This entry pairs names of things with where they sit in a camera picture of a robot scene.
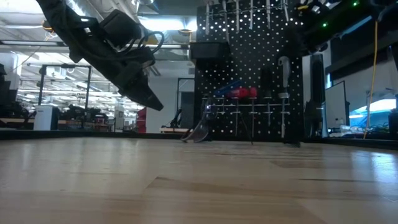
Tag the background black robot arm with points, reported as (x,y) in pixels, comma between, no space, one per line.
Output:
(177,119)

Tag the chrome extension bar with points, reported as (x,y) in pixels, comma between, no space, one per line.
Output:
(285,11)

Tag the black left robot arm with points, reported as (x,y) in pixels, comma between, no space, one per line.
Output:
(62,18)

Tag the eyeglasses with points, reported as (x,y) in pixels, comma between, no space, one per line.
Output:
(199,132)

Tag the clear red striped screwdriver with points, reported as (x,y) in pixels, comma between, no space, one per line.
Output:
(207,18)

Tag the white box dark panel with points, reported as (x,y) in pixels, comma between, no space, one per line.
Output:
(42,118)

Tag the black peg board bin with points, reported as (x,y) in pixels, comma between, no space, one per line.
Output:
(210,51)

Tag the black perforated peg board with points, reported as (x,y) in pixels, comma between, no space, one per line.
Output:
(248,56)

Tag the cluttered background workbench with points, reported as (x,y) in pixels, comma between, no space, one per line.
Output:
(81,113)

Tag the bright ceiling light panel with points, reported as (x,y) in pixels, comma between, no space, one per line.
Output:
(174,25)

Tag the background wooden table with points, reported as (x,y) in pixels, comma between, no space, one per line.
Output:
(174,130)

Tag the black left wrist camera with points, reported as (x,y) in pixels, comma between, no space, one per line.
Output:
(119,28)

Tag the dark background column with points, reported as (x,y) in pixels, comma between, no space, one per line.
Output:
(317,93)

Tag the red cabinet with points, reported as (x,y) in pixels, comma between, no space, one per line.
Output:
(141,123)

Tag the black background station frame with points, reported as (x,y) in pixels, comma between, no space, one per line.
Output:
(88,93)
(177,102)

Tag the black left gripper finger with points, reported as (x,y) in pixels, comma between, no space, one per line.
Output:
(143,95)

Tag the white board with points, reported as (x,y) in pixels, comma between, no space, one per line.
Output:
(335,109)

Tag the dark door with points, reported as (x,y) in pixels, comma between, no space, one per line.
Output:
(188,109)

